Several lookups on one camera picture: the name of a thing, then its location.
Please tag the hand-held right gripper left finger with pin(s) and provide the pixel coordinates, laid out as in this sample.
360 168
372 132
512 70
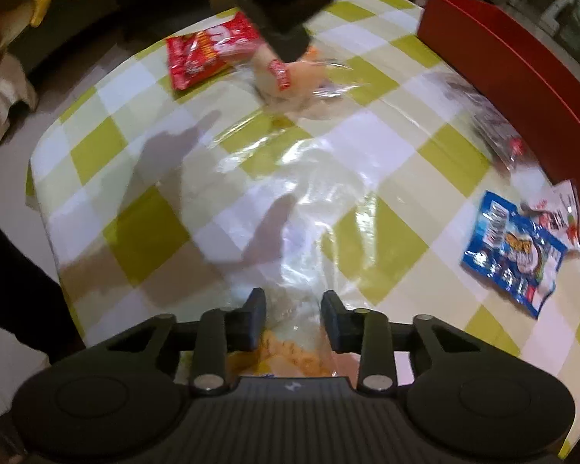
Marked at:
255 321

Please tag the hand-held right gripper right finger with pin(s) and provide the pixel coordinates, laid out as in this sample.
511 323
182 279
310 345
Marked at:
332 321

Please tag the clear packet of yellow snack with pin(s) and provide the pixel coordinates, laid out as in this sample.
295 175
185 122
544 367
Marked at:
295 353

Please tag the bun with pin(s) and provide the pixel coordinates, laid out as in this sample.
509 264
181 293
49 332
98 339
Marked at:
295 82

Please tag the silver snack pouch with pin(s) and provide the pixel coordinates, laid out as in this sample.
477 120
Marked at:
560 212

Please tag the clear packet of dark snack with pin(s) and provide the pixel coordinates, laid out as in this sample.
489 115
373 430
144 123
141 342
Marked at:
488 121

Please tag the red cardboard box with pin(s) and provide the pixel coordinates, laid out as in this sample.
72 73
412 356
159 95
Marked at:
512 58

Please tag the red white snack bag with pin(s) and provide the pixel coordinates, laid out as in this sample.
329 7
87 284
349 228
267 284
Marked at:
198 55

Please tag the blue snack packet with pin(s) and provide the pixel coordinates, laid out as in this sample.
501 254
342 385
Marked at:
507 251

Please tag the yellow cloth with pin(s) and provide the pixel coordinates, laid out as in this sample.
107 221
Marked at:
43 5

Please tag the person's dark clothing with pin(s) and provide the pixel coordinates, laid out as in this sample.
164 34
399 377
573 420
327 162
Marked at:
14 290

